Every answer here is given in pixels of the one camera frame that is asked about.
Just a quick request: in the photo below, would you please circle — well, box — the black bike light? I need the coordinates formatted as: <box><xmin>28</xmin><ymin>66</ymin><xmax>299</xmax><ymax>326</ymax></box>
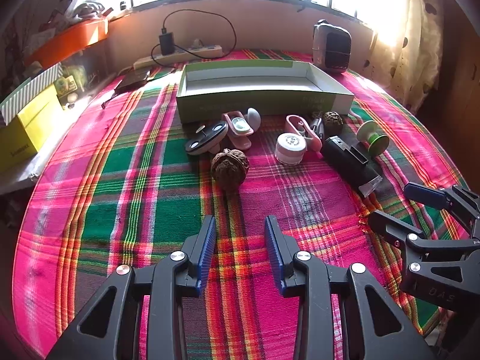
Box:
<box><xmin>320</xmin><ymin>136</ymin><xmax>383</xmax><ymax>197</ymax></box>

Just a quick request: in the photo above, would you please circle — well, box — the green white spool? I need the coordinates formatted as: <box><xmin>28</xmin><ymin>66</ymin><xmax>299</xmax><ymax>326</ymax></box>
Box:
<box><xmin>356</xmin><ymin>120</ymin><xmax>390</xmax><ymax>157</ymax></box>

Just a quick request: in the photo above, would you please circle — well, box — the small brown walnut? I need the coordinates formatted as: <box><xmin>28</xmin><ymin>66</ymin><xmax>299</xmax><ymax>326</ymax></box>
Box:
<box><xmin>322</xmin><ymin>111</ymin><xmax>343</xmax><ymax>136</ymax></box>

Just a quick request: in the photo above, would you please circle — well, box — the pink clip with green pads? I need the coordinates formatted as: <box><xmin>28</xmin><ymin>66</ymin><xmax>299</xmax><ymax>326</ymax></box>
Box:
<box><xmin>285</xmin><ymin>115</ymin><xmax>322</xmax><ymax>152</ymax></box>

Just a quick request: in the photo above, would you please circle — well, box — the large brown walnut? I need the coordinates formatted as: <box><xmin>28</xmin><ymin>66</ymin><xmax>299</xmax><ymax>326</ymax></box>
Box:
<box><xmin>211</xmin><ymin>149</ymin><xmax>250</xmax><ymax>192</ymax></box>

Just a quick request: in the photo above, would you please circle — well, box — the grey white knob gadget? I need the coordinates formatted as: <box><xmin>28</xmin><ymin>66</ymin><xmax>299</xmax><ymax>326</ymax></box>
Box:
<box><xmin>244</xmin><ymin>107</ymin><xmax>261</xmax><ymax>132</ymax></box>

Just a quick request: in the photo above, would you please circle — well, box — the pink case with green pad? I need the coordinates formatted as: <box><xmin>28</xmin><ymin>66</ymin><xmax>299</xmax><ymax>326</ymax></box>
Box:
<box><xmin>221</xmin><ymin>111</ymin><xmax>254</xmax><ymax>151</ymax></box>

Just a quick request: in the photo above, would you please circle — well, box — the plaid pink green bedsheet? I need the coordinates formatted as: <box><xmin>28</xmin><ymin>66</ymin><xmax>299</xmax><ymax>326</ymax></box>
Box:
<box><xmin>12</xmin><ymin>72</ymin><xmax>464</xmax><ymax>359</ymax></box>

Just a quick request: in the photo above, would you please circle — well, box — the polka dot curtain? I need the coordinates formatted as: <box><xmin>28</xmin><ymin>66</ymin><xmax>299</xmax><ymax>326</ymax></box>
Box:
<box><xmin>361</xmin><ymin>0</ymin><xmax>443</xmax><ymax>114</ymax></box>

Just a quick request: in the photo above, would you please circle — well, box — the grey portable heater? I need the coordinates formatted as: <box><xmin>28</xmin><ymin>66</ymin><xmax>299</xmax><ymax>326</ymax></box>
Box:
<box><xmin>312</xmin><ymin>19</ymin><xmax>352</xmax><ymax>74</ymax></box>

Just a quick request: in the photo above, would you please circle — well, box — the yellow box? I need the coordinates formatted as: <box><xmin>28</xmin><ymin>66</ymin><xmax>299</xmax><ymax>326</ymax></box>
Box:
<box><xmin>0</xmin><ymin>85</ymin><xmax>64</xmax><ymax>172</ymax></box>

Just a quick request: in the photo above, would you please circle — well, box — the green white cardboard box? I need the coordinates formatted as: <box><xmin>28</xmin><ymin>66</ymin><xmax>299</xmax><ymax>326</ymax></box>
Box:
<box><xmin>176</xmin><ymin>59</ymin><xmax>354</xmax><ymax>124</ymax></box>

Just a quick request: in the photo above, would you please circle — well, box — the small green figurine card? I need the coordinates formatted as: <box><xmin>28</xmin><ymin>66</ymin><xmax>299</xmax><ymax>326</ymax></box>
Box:
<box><xmin>54</xmin><ymin>75</ymin><xmax>78</xmax><ymax>98</ymax></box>

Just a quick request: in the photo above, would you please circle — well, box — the black phone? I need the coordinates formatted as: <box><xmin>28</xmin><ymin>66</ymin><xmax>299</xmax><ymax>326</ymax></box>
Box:
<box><xmin>115</xmin><ymin>67</ymin><xmax>151</xmax><ymax>94</ymax></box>

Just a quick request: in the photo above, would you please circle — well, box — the striped box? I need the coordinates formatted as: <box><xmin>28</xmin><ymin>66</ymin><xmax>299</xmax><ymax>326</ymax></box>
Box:
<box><xmin>1</xmin><ymin>63</ymin><xmax>63</xmax><ymax>127</ymax></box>

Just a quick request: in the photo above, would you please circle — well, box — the beige power strip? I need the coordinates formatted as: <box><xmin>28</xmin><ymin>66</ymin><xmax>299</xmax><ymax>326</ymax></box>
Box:
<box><xmin>133</xmin><ymin>45</ymin><xmax>224</xmax><ymax>70</ymax></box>

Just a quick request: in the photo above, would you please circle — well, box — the black charger adapter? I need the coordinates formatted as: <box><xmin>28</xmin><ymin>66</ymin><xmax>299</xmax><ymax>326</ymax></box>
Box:
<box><xmin>159</xmin><ymin>27</ymin><xmax>176</xmax><ymax>56</ymax></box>

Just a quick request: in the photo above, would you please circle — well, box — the orange planter tray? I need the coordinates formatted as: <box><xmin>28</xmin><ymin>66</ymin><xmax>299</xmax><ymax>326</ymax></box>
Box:
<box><xmin>24</xmin><ymin>18</ymin><xmax>109</xmax><ymax>68</ymax></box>

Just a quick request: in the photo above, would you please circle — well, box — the potted succulent plant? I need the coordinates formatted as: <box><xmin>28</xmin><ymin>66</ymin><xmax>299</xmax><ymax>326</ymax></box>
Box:
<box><xmin>64</xmin><ymin>0</ymin><xmax>114</xmax><ymax>24</ymax></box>

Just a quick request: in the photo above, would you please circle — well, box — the black charging cable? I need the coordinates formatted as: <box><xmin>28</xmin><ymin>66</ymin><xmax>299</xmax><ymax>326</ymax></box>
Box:
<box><xmin>150</xmin><ymin>8</ymin><xmax>238</xmax><ymax>68</ymax></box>

